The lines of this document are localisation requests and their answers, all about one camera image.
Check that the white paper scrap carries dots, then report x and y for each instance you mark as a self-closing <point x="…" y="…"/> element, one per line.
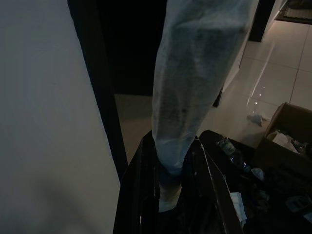
<point x="237" y="204"/>

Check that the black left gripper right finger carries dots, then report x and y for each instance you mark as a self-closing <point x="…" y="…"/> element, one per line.
<point x="204" y="195"/>

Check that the dark doormat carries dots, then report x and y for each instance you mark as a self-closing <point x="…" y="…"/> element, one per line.
<point x="293" y="11"/>

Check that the brown cardboard box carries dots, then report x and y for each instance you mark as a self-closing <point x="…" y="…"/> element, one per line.
<point x="287" y="148"/>

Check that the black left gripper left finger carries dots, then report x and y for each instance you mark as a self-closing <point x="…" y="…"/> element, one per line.
<point x="136" y="195"/>

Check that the crumpled white tissue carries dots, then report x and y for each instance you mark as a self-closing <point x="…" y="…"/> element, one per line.
<point x="256" y="118"/>

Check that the clear plastic bottle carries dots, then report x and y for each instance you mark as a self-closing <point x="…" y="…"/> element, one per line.
<point x="229" y="147"/>

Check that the dark door frame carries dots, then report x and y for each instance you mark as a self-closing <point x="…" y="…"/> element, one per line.
<point x="102" y="97"/>

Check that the black rubbish bag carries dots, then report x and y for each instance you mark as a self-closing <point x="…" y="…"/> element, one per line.
<point x="263" y="192"/>

